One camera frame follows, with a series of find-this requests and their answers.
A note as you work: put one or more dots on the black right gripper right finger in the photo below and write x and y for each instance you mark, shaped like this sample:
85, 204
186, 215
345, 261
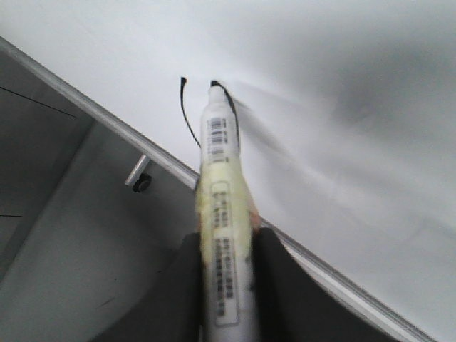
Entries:
293, 307

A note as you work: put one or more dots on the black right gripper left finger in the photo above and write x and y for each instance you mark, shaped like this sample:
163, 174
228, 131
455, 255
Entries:
172, 309

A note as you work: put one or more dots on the white black whiteboard marker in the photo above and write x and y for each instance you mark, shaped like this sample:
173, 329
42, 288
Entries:
224, 211

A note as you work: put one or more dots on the white whiteboard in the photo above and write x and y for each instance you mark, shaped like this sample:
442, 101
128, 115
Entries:
346, 112

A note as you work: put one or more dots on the black caster wheel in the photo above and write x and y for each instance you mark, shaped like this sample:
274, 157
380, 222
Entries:
142, 183

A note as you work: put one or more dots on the white whiteboard stand frame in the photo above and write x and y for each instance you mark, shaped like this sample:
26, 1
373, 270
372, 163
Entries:
137, 170

